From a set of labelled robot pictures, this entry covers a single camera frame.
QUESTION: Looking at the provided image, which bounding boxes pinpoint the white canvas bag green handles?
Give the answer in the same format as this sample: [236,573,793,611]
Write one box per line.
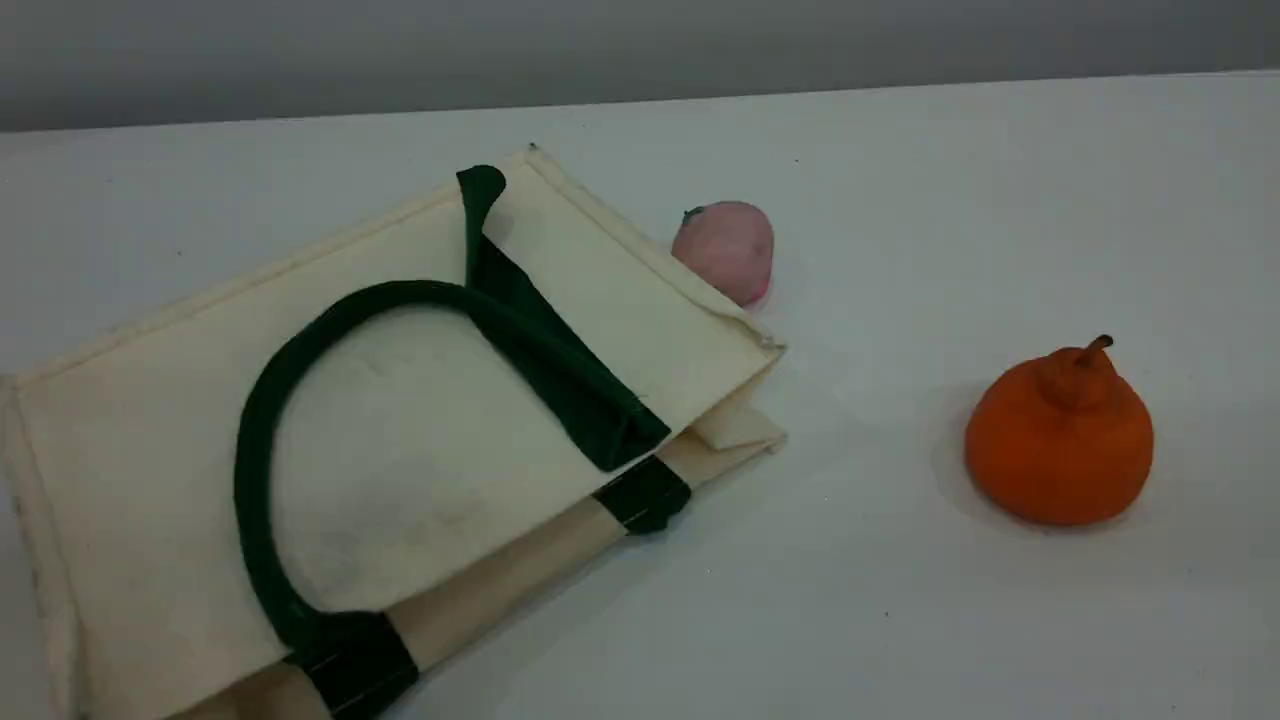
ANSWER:
[0,143,788,720]

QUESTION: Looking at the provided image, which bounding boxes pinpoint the pink peach toy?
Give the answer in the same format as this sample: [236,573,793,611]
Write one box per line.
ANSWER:
[672,200,776,307]

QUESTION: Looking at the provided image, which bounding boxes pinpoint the orange tangerine toy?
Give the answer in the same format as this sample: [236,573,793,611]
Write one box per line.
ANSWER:
[965,335,1156,528]

